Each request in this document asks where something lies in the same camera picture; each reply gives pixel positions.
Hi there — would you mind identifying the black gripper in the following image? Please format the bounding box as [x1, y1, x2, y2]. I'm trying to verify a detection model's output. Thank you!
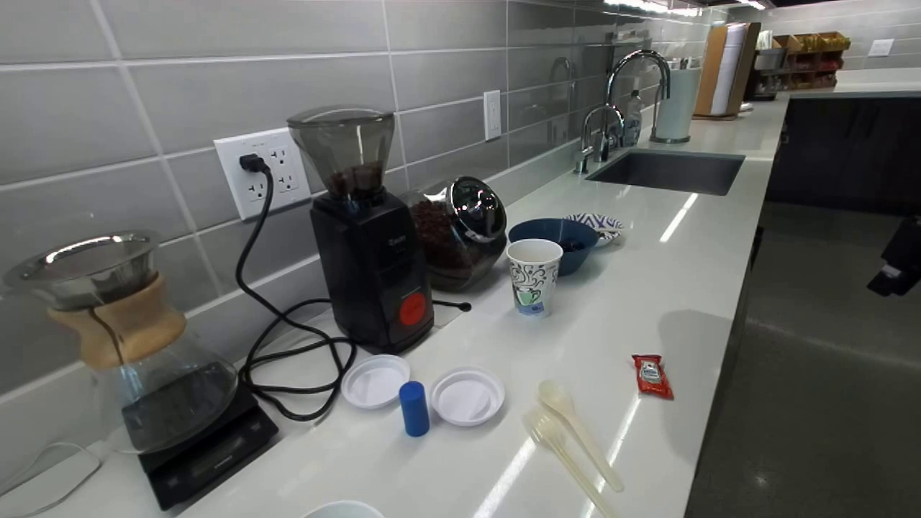
[867, 214, 921, 299]

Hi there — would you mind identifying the dark side counter cabinet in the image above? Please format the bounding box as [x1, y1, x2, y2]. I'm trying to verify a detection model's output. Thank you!
[762, 93, 921, 220]

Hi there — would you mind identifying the wooden organizer rack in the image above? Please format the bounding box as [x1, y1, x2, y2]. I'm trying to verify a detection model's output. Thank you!
[749, 29, 854, 105]

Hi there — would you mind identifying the undermount kitchen sink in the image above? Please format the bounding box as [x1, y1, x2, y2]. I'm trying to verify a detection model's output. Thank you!
[583, 148, 749, 200]

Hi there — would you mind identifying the red ketchup packet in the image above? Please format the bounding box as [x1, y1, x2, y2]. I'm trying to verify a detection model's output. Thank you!
[628, 352, 680, 404]

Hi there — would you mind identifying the pale translucent container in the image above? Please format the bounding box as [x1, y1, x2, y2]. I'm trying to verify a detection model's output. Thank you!
[651, 59, 705, 148]

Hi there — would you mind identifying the wooden paper towel holder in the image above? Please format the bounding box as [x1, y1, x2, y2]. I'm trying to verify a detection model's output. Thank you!
[694, 20, 764, 122]

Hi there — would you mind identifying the blue patterned small dish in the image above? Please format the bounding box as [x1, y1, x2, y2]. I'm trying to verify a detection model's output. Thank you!
[569, 209, 628, 249]

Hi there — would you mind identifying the blue bowl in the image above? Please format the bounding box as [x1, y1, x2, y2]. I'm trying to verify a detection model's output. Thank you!
[507, 216, 605, 279]

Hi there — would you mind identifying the small chrome faucet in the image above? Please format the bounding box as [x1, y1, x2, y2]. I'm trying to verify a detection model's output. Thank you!
[576, 101, 629, 178]

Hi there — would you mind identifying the tall chrome arched faucet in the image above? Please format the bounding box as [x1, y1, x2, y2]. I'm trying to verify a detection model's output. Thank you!
[602, 46, 677, 134]

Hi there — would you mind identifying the cream plastic spoon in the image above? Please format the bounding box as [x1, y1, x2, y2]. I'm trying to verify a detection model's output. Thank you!
[533, 377, 628, 498]
[517, 410, 622, 518]

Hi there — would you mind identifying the printed paper cup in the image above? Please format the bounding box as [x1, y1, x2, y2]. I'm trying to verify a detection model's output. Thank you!
[503, 237, 566, 324]

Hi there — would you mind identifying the white plastic cup lid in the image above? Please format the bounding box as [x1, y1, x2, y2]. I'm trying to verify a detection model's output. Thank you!
[426, 365, 510, 433]
[340, 352, 415, 416]

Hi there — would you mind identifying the small blue cylinder cap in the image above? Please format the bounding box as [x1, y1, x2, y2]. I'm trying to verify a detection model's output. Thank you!
[398, 377, 435, 442]

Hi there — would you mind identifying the black coffee grinder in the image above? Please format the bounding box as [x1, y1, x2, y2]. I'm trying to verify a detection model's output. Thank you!
[284, 105, 436, 358]

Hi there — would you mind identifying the black coffee scale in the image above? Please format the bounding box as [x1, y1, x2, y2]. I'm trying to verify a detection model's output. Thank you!
[134, 380, 282, 512]

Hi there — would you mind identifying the glass pour-over coffee carafe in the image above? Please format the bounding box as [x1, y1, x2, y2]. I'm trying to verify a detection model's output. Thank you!
[0, 229, 241, 458]

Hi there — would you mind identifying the white wall switch plate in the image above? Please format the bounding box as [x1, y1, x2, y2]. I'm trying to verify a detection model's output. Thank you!
[481, 86, 507, 144]

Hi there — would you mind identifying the white wall power outlet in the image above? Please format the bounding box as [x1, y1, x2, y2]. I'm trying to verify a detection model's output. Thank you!
[210, 124, 315, 222]

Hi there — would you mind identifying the black grinder power cord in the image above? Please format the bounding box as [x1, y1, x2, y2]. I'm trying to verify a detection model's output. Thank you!
[231, 151, 359, 426]

